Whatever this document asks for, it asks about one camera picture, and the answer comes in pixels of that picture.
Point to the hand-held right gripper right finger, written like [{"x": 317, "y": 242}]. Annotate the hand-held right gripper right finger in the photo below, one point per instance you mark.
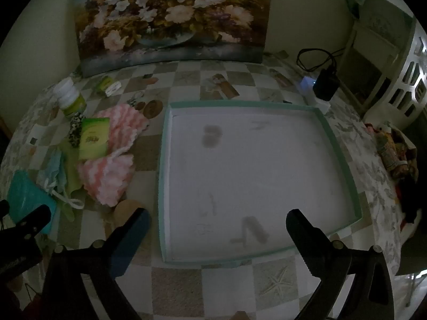
[{"x": 304, "y": 240}]

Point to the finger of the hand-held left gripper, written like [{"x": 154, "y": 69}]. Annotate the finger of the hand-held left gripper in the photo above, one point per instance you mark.
[
  {"x": 3, "y": 207},
  {"x": 35, "y": 218}
]

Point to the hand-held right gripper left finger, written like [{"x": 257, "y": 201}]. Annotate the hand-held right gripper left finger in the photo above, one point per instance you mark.
[{"x": 128, "y": 245}]

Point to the beige round puff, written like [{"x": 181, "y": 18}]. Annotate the beige round puff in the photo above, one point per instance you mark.
[{"x": 125, "y": 210}]

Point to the light blue face mask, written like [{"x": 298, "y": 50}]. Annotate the light blue face mask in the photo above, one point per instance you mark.
[{"x": 53, "y": 170}]

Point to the light green cloth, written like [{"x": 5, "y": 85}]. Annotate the light green cloth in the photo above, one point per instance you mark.
[{"x": 71, "y": 170}]

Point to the white tray with green rim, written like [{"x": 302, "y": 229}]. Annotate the white tray with green rim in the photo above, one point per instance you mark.
[{"x": 253, "y": 180}]

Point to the green tissue pack white label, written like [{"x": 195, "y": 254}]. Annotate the green tissue pack white label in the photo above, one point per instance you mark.
[{"x": 106, "y": 85}]

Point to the teal plastic container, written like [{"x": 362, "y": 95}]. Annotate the teal plastic container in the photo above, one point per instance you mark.
[{"x": 25, "y": 195}]

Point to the checkered printed tablecloth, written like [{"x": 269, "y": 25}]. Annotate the checkered printed tablecloth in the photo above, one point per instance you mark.
[{"x": 186, "y": 286}]

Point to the colourful printed bag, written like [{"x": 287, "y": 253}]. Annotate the colourful printed bag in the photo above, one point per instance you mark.
[{"x": 388, "y": 153}]

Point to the white bottle with green label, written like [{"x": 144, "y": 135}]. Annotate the white bottle with green label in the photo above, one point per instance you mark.
[{"x": 71, "y": 101}]

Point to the white power strip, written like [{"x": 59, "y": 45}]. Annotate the white power strip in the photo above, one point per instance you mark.
[{"x": 320, "y": 105}]

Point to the small white device blue light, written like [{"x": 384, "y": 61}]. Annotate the small white device blue light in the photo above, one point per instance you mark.
[{"x": 306, "y": 85}]

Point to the black power adapter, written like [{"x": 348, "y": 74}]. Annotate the black power adapter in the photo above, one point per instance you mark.
[{"x": 327, "y": 83}]

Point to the white plastic lattice chair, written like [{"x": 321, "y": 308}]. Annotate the white plastic lattice chair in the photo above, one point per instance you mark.
[{"x": 408, "y": 83}]

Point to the floral painting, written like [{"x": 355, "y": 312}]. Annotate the floral painting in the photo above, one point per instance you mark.
[{"x": 170, "y": 20}]

